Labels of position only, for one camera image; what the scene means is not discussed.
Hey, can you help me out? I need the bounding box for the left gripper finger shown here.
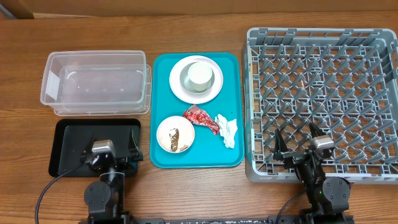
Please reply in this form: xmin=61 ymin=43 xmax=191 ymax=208
xmin=82 ymin=134 xmax=96 ymax=154
xmin=128 ymin=128 xmax=139 ymax=151

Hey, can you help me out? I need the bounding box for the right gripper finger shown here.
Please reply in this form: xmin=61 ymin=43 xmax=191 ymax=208
xmin=273 ymin=129 xmax=289 ymax=161
xmin=308 ymin=122 xmax=326 ymax=138

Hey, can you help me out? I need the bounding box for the brown food scrap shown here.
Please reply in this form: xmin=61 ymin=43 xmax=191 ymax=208
xmin=169 ymin=128 xmax=179 ymax=152

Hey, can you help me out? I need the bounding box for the small pink-white bowl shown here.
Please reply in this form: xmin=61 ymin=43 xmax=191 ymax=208
xmin=156 ymin=116 xmax=195 ymax=154

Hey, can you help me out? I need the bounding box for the white napkin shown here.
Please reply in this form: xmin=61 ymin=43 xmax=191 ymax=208
xmin=215 ymin=114 xmax=238 ymax=149

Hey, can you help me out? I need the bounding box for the red foil wrapper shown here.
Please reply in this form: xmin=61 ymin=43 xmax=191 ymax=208
xmin=183 ymin=105 xmax=220 ymax=135

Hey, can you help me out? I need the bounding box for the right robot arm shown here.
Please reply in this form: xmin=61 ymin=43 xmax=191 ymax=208
xmin=273 ymin=123 xmax=354 ymax=223

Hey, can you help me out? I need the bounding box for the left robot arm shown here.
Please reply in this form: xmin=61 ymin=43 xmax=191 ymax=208
xmin=80 ymin=128 xmax=144 ymax=224

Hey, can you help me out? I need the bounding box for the grey dishwasher rack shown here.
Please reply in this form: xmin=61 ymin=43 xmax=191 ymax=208
xmin=243 ymin=27 xmax=397 ymax=184

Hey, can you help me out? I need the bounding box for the black plastic tray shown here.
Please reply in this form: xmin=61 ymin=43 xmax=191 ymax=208
xmin=49 ymin=118 xmax=141 ymax=177

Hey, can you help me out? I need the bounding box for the clear plastic bin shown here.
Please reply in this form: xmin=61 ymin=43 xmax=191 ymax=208
xmin=40 ymin=50 xmax=152 ymax=116

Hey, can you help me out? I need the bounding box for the teal serving tray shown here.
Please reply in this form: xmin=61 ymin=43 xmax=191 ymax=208
xmin=150 ymin=52 xmax=244 ymax=169

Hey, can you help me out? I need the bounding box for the large white plate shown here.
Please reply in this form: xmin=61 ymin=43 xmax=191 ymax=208
xmin=169 ymin=55 xmax=223 ymax=104

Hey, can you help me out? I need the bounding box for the grey bowl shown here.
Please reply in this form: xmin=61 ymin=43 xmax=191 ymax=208
xmin=180 ymin=62 xmax=214 ymax=94

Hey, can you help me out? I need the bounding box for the pale green cup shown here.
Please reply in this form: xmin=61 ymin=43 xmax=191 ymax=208
xmin=188 ymin=62 xmax=213 ymax=92

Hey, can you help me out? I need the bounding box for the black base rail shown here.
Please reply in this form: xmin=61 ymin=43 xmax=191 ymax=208
xmin=77 ymin=215 xmax=355 ymax=224

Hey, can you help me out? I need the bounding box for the cardboard wall panel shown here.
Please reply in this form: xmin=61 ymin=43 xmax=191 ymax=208
xmin=0 ymin=0 xmax=398 ymax=19

